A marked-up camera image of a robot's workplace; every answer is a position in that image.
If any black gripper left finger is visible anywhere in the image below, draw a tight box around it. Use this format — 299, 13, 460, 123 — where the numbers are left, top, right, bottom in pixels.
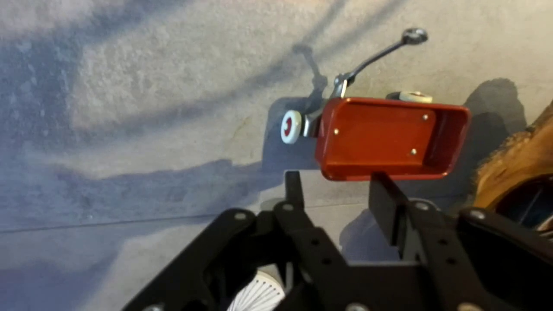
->
275, 172, 370, 311

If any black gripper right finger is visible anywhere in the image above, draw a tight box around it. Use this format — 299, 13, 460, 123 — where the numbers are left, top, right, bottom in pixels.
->
368, 173, 495, 311

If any red toy wagon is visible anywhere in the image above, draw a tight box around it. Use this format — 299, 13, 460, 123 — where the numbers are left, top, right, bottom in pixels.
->
280, 28, 470, 182

